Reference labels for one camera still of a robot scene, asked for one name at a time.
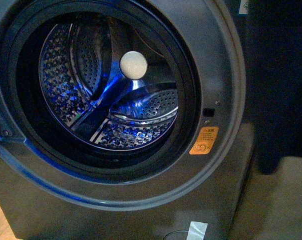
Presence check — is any grey front-load washing machine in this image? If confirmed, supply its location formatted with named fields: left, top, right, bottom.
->
left=0, top=0, right=254, bottom=240

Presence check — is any orange warning sticker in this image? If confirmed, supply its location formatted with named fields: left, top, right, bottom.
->
left=189, top=126, right=219, bottom=155

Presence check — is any white tape label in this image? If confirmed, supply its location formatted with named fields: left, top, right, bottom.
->
left=186, top=221, right=208, bottom=240

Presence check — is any grey cabinet beside washer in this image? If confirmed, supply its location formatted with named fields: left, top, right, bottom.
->
left=225, top=0, right=302, bottom=240

